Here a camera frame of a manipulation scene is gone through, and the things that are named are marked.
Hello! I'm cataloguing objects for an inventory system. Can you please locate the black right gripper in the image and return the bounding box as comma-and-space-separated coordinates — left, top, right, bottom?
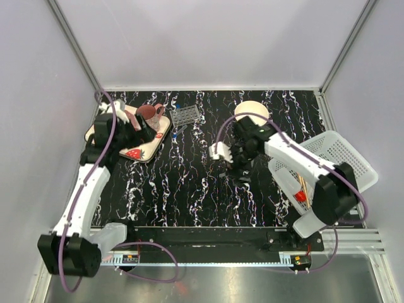
224, 144, 260, 186

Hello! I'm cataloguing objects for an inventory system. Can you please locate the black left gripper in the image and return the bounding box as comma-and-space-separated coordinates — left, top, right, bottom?
114, 113, 157, 151

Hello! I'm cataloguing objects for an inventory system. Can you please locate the white wash bottle red cap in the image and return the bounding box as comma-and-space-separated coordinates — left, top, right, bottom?
278, 167, 307, 202

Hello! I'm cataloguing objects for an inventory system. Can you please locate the wooden test tube clamp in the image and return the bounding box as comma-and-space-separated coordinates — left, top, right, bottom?
297, 174, 311, 208

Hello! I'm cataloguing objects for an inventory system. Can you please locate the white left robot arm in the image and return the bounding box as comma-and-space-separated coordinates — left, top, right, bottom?
37, 113, 156, 277

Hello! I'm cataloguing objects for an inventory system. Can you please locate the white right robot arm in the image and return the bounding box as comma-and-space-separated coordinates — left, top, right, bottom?
212, 113, 364, 251

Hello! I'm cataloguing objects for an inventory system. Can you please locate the pink dotted plate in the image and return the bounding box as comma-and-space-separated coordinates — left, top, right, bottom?
125, 110, 141, 131

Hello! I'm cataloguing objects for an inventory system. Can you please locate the pink floral mug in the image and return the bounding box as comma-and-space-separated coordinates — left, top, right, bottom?
136, 104, 165, 132

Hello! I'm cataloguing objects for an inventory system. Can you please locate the strawberry print tray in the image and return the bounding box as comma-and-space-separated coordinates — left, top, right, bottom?
84, 104, 173, 163

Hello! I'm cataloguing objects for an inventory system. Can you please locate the clear test tube rack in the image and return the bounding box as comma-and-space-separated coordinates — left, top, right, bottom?
169, 105, 200, 127

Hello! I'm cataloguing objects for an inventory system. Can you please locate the cream green bowl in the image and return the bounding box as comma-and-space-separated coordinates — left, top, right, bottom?
234, 100, 270, 126

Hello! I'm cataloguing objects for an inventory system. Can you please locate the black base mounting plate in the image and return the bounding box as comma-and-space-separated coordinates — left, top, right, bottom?
126, 227, 324, 264

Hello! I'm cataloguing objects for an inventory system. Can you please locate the white plastic basket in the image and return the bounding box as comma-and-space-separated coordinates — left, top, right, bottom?
268, 131, 378, 215

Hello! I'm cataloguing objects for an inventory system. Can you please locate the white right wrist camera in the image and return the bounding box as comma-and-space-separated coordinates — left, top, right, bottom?
208, 141, 233, 163

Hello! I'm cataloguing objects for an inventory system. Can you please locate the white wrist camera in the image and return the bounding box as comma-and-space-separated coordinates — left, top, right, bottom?
98, 99, 129, 124
208, 141, 233, 163

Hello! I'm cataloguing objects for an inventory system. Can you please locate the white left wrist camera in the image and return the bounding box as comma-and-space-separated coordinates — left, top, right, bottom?
98, 99, 129, 124

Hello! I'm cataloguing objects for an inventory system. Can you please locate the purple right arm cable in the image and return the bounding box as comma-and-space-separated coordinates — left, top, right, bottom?
215, 114, 370, 274

